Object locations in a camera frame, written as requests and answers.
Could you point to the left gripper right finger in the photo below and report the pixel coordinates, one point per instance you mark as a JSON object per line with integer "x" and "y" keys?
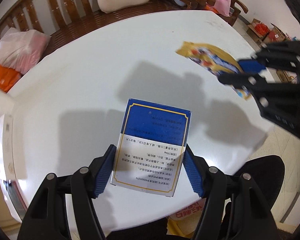
{"x": 195, "y": 167}

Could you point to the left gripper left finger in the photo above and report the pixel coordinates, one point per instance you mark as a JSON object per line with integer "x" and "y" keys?
{"x": 101, "y": 169}

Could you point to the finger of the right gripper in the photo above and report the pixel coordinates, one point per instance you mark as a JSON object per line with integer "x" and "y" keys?
{"x": 240, "y": 80}
{"x": 250, "y": 66}

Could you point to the yellow blue snack wrapper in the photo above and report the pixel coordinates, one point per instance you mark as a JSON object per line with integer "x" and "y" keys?
{"x": 210, "y": 57}

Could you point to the blue white medicine box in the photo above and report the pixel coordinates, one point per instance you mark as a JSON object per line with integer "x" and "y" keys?
{"x": 151, "y": 146}

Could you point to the cardboard boxes on floor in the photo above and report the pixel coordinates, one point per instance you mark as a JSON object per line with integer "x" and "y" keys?
{"x": 262, "y": 34}

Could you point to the person's black trouser leg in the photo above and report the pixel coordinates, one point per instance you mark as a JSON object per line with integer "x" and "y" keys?
{"x": 268, "y": 173}

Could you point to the orange plastic bag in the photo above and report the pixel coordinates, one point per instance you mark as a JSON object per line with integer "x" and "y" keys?
{"x": 8, "y": 78}

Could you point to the pink white plastic bag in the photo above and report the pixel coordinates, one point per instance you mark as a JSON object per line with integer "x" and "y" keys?
{"x": 22, "y": 50}

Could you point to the wooden bench sofa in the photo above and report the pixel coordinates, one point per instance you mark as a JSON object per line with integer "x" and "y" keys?
{"x": 73, "y": 18}

